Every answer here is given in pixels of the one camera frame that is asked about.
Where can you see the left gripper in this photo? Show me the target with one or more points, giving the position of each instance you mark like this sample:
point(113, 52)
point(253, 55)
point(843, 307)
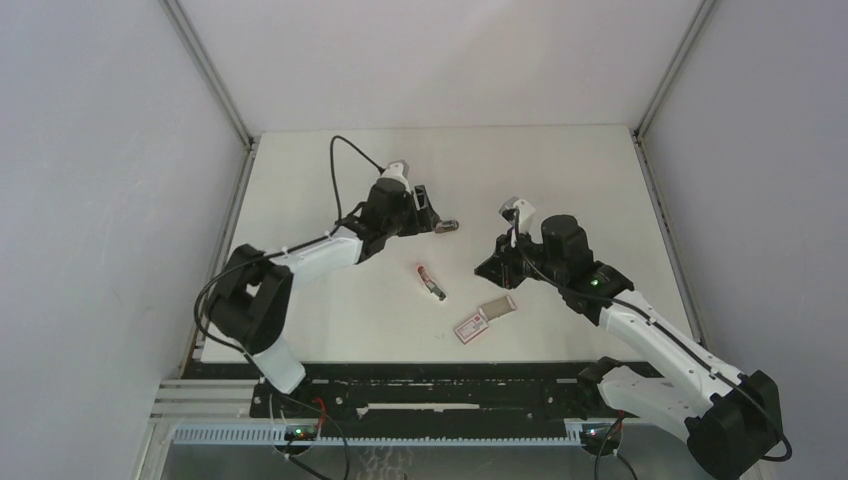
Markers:
point(421, 221)

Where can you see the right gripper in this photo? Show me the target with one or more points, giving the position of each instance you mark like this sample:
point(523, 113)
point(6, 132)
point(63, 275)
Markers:
point(500, 268)

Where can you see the staple box tray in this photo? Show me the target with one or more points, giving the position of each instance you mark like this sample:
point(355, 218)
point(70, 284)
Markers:
point(497, 308)

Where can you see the red white staple box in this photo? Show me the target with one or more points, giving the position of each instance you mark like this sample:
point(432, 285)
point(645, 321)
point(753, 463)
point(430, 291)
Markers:
point(469, 329)

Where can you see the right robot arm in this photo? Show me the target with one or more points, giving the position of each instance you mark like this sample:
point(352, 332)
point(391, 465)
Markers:
point(728, 420)

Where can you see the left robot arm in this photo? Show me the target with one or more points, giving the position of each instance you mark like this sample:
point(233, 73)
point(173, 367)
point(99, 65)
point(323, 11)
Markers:
point(249, 300)

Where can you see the right circuit board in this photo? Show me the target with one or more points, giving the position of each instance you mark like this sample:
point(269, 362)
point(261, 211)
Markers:
point(593, 436)

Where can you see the circuit board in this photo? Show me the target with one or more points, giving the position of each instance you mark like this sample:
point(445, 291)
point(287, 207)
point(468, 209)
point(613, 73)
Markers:
point(593, 436)
point(301, 434)

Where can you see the left circuit board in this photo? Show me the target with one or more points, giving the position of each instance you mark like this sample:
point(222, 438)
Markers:
point(301, 434)

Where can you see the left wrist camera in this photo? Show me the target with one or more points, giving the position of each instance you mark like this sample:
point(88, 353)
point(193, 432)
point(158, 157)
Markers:
point(398, 171)

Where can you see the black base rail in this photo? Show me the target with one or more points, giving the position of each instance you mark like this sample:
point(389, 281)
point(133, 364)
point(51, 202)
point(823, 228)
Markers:
point(478, 400)

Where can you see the white slotted cable duct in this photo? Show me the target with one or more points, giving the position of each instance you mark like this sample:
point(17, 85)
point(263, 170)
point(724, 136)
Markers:
point(265, 435)

